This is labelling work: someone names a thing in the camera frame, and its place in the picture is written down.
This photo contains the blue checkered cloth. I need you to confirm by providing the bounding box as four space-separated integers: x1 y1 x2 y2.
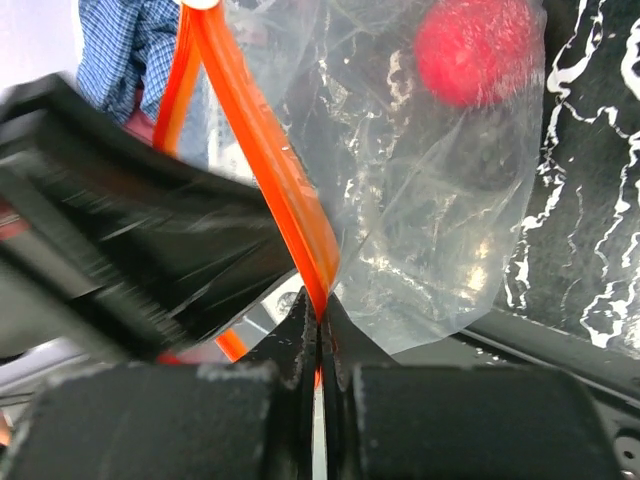
76 0 180 128

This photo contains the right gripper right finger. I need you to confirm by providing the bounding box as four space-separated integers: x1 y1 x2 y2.
319 298 623 479

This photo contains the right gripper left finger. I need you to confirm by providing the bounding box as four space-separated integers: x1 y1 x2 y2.
1 292 317 479

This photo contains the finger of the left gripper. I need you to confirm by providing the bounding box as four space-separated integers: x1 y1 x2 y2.
1 74 294 359

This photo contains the clear zip top bag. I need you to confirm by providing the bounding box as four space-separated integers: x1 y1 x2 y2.
152 0 549 364

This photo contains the dark red cloth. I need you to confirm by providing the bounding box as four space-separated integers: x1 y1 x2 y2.
123 88 154 145

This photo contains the fake red fruit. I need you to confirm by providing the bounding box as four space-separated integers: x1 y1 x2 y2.
414 1 541 107

